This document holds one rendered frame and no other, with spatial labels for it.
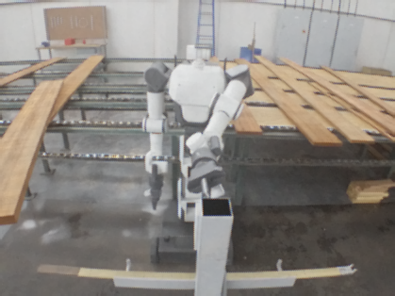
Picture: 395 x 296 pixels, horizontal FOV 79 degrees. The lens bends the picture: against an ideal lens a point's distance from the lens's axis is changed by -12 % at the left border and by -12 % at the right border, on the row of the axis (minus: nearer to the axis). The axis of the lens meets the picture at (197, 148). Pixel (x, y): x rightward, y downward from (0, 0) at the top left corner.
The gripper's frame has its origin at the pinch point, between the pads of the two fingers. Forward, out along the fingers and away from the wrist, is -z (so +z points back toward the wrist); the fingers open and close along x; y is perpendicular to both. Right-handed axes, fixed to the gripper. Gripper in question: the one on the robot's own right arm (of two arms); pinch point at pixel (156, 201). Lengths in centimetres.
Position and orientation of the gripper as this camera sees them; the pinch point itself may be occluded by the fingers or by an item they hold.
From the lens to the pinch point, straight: 169.1
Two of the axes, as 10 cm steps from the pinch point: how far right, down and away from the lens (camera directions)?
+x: -0.7, 3.1, -9.5
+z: 0.6, -9.5, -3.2
